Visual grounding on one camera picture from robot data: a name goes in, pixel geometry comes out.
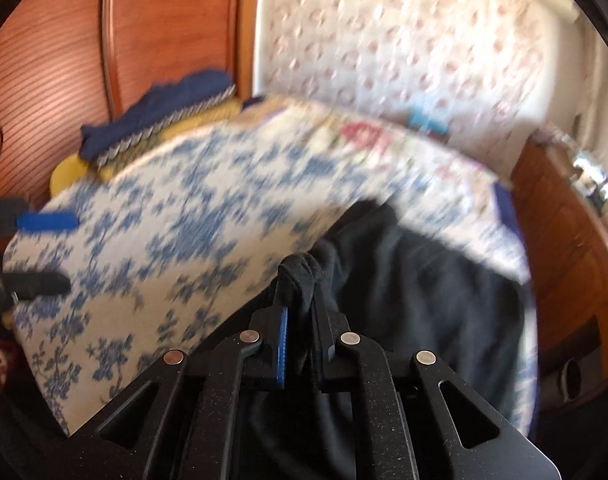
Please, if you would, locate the grey trash bin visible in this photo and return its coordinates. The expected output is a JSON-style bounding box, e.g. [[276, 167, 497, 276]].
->
[[549, 355, 585, 403]]

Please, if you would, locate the wooden slatted wardrobe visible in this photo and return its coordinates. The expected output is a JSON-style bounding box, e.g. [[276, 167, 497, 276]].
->
[[0, 0, 109, 206]]

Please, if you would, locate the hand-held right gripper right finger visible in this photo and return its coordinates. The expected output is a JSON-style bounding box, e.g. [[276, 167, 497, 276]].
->
[[311, 285, 560, 480]]

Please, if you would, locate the navy blue blanket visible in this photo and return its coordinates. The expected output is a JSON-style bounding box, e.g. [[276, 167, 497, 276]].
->
[[491, 182, 520, 231]]

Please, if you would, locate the black printed t-shirt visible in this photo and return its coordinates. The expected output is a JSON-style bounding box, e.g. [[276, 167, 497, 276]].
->
[[244, 200, 530, 480]]

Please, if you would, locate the wooden door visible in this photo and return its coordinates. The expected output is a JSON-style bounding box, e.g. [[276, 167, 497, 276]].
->
[[101, 0, 257, 121]]

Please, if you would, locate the white blue floral blanket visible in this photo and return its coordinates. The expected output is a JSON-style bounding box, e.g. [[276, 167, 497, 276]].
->
[[4, 105, 540, 436]]

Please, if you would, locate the blue tissue box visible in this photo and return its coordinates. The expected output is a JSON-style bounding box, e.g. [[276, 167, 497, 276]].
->
[[409, 92, 452, 136]]

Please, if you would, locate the rose pattern blanket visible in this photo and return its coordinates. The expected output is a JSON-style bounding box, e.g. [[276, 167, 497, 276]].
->
[[254, 95, 510, 191]]

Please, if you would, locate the yellow cushion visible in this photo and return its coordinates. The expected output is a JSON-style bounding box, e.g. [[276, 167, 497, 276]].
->
[[50, 97, 245, 196]]

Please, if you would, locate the pile of assorted clutter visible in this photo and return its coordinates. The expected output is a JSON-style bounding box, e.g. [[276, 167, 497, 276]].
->
[[534, 110, 608, 221]]

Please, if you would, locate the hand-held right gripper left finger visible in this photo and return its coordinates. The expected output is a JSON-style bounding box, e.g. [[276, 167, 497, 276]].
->
[[58, 257, 295, 480]]

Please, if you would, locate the wooden cabinet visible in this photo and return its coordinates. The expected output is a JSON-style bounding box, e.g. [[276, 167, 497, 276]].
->
[[511, 137, 608, 396]]

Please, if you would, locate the sheer curtain with circles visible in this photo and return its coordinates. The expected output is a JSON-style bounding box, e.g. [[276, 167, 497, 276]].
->
[[254, 0, 580, 136]]

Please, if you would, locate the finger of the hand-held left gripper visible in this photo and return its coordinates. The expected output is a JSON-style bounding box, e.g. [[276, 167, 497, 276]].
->
[[0, 199, 79, 233], [4, 271, 70, 302]]

